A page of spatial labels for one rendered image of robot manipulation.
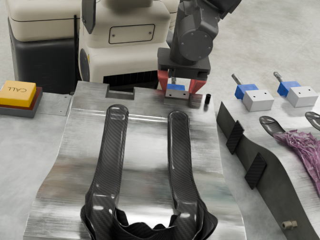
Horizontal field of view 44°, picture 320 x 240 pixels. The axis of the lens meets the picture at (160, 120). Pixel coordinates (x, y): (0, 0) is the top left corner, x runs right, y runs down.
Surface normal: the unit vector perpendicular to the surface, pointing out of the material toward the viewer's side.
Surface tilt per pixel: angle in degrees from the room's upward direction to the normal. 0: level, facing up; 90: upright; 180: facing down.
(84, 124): 3
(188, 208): 19
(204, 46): 90
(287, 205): 90
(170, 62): 0
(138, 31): 98
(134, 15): 31
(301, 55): 0
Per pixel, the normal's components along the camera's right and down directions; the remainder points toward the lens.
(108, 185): 0.11, -0.98
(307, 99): 0.29, 0.64
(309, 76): 0.12, -0.77
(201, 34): 0.01, 0.63
